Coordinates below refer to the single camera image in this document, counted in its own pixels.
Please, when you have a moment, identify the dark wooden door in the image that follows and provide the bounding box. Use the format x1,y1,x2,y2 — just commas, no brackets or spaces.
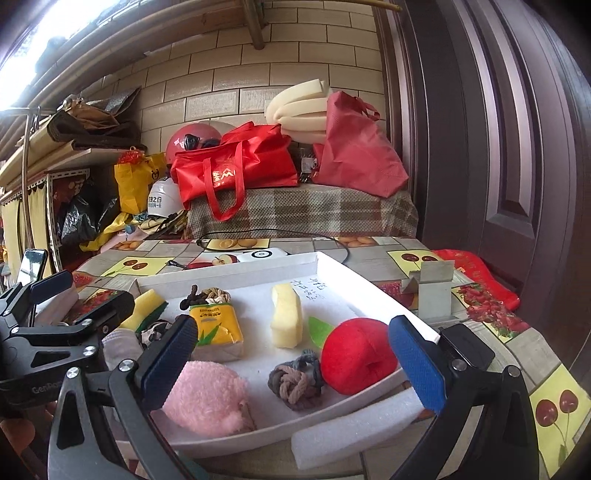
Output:
375,1,590,377

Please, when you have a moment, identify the yellow tissue pack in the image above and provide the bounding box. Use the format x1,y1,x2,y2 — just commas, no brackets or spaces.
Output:
189,303,243,363

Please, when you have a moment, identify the white helmet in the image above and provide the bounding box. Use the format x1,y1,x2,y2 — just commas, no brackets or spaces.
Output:
147,177,183,218

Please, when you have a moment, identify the red plush apple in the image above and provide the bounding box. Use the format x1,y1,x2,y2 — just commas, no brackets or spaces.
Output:
308,317,399,395

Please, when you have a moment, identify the metal shelf rack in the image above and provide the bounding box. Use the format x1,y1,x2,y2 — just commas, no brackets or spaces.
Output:
27,117,130,275

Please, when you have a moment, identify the brown bag on shelf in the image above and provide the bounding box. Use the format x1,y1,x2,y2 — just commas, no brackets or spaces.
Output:
41,87,146,150

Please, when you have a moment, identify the yellow curtain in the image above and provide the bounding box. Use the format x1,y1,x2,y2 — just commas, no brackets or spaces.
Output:
1,183,50,282

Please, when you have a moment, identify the yellow green sponge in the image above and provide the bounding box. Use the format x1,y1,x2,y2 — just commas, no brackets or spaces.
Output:
119,289,167,332

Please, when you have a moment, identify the black white patterned cloth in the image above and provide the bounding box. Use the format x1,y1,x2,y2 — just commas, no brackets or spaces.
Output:
137,320,172,349

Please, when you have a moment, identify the red helmet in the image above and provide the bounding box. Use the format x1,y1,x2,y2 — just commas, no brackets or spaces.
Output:
164,123,221,165

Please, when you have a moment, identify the left hand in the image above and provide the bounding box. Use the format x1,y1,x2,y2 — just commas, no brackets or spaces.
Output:
1,401,57,458

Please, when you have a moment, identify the white foam strip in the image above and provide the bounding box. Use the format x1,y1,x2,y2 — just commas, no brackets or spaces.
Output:
290,388,424,470

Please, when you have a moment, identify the black plastic bag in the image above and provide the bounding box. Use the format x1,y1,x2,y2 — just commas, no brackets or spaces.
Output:
58,195,120,246

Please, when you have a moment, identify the red packet on table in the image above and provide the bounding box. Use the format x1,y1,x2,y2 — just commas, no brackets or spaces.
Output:
434,249,520,311

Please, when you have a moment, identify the brown knotted scrunchie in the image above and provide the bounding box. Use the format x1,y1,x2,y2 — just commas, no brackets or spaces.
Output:
199,287,231,305

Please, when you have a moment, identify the black cable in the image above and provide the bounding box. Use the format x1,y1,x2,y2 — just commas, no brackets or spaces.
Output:
165,227,352,271

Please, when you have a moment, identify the pink plush toy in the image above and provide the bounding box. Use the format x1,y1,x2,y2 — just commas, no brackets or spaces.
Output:
161,361,256,438

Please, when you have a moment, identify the black cube box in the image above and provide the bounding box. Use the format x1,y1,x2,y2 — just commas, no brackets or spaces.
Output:
439,323,495,371

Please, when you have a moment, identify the white cardboard tray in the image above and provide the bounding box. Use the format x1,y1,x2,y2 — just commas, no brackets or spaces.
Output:
135,250,442,460

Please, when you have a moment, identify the white round-logo device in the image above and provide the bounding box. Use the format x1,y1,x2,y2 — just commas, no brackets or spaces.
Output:
236,248,288,263

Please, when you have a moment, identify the dark red fabric bag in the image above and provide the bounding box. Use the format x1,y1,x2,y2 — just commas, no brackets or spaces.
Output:
311,91,409,198

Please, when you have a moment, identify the black smartphone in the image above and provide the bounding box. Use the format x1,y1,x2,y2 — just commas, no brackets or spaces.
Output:
16,249,48,286

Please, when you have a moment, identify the yellow paper bag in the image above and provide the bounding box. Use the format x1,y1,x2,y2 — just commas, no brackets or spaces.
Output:
114,147,167,215

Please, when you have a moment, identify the red tote bag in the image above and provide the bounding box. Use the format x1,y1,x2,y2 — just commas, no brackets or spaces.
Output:
170,122,298,221

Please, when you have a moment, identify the plaid covered bench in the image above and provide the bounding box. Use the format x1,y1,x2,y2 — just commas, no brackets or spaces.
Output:
185,184,419,239

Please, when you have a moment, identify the cream foam block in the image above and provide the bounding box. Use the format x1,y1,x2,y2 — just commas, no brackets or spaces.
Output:
270,283,303,349

